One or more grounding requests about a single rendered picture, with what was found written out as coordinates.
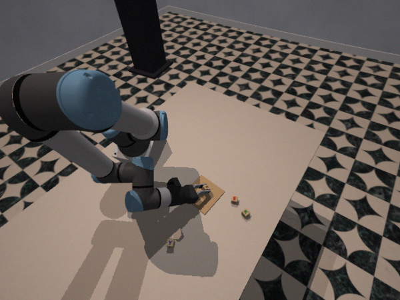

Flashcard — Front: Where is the tan square mat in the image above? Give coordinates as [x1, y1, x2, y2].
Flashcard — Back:
[192, 175, 225, 215]

